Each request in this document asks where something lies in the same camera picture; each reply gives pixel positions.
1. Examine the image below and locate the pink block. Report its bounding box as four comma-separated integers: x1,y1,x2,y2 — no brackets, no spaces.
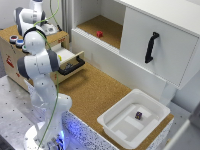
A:
96,30,104,38

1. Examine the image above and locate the red button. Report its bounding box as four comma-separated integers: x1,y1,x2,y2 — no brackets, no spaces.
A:
9,34,19,44

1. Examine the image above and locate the white plastic box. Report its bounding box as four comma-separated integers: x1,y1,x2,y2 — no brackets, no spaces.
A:
96,88,172,150

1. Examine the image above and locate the purple block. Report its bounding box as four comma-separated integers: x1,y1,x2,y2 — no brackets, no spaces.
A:
134,111,143,120

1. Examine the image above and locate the wooden drawer box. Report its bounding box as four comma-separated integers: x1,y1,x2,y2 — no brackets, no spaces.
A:
0,24,71,92

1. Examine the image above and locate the wooden drawer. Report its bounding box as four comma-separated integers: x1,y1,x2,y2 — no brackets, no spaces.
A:
49,44,86,76

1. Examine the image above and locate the green button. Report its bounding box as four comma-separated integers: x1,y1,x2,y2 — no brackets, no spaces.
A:
21,45,29,54

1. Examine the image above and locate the white sliding door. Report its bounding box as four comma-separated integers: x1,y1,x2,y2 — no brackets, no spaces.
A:
118,6,200,91

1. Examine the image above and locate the green cable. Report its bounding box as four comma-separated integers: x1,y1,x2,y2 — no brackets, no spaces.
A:
32,0,63,150

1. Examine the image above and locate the black drawer handle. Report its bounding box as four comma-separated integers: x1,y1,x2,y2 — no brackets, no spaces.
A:
58,55,86,77

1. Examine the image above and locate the blue button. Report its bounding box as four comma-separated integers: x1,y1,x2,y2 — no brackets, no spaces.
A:
15,38,25,48

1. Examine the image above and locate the white cabinet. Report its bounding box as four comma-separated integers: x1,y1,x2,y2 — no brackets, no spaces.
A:
70,0,200,108

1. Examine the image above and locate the black door handle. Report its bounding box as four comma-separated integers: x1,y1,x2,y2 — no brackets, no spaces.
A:
144,31,161,65

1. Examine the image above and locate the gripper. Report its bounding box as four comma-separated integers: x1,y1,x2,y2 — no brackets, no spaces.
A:
41,22,60,37

